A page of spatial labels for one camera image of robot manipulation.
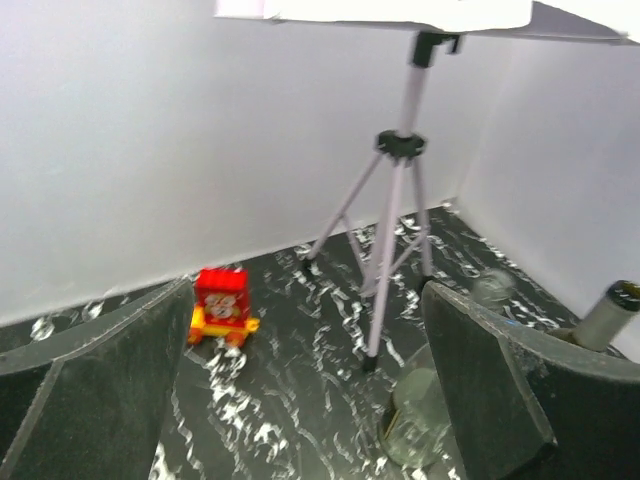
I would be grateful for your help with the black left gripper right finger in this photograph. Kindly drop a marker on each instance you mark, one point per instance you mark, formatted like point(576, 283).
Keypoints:
point(526, 405)

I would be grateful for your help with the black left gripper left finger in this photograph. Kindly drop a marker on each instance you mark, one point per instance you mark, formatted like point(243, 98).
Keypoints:
point(90, 402)

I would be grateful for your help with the clear round glass bottle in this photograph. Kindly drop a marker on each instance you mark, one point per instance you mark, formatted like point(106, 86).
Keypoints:
point(415, 429)

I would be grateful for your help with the dark red wine bottle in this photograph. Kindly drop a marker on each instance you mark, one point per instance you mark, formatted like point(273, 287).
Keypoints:
point(612, 313)

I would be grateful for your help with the red yellow toy brick car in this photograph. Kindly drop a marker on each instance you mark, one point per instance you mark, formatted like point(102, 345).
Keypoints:
point(222, 307)

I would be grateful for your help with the lilac music stand tripod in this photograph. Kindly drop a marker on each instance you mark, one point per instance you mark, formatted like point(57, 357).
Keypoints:
point(404, 148)

